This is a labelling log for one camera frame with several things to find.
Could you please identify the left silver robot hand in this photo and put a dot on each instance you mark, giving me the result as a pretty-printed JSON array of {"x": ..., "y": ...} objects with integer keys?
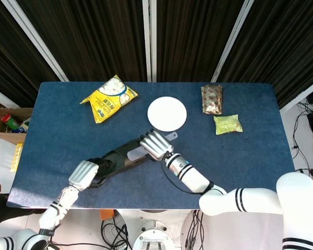
[{"x": 82, "y": 174}]

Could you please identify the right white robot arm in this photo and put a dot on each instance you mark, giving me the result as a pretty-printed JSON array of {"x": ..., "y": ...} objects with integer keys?
[{"x": 193, "y": 179}]

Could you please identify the white round plate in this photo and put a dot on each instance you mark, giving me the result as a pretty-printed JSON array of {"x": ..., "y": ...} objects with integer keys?
[{"x": 167, "y": 113}]

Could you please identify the orange block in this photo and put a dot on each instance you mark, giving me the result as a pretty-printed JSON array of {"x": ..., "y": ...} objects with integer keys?
[{"x": 106, "y": 214}]

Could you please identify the yellow perforated strip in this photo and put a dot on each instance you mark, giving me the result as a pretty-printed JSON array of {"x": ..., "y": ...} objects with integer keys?
[{"x": 17, "y": 156}]

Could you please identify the black pleated curtain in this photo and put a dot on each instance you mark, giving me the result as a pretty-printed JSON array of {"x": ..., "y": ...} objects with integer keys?
[
  {"x": 281, "y": 39},
  {"x": 94, "y": 39},
  {"x": 193, "y": 39},
  {"x": 10, "y": 52}
]

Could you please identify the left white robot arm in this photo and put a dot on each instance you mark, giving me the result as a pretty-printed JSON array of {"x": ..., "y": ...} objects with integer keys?
[{"x": 50, "y": 218}]

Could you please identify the black slipper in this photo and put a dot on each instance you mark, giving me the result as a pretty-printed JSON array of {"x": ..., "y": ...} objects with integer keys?
[{"x": 117, "y": 156}]

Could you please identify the green snack packet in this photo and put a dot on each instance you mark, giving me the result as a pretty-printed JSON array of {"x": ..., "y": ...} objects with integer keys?
[{"x": 228, "y": 125}]

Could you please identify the white blue package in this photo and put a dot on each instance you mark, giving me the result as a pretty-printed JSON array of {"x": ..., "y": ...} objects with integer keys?
[{"x": 24, "y": 126}]

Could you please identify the white frame post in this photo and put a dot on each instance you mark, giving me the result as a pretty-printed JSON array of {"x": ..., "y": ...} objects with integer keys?
[
  {"x": 231, "y": 39},
  {"x": 36, "y": 39},
  {"x": 146, "y": 39}
]

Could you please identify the brown snack packet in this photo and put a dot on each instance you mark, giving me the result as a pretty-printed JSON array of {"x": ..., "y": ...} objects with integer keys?
[{"x": 211, "y": 100}]

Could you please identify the blue table cloth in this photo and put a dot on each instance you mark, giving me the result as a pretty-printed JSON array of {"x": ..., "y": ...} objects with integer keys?
[{"x": 237, "y": 161}]

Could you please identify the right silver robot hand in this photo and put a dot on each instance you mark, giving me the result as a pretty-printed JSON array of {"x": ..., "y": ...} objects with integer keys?
[{"x": 156, "y": 144}]

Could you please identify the green red can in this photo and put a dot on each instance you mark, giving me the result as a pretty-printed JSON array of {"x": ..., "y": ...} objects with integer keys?
[{"x": 11, "y": 122}]

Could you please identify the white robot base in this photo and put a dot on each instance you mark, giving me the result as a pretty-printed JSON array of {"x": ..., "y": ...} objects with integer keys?
[{"x": 151, "y": 234}]

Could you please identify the yellow snack bag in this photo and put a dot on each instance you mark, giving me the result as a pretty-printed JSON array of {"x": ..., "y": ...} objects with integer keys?
[{"x": 109, "y": 101}]

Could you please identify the cardboard box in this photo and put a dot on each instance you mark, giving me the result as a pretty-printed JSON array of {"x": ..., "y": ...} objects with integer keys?
[{"x": 15, "y": 111}]

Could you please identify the white frame rail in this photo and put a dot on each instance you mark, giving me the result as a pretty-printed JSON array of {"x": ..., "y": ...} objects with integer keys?
[
  {"x": 300, "y": 100},
  {"x": 2, "y": 97}
]

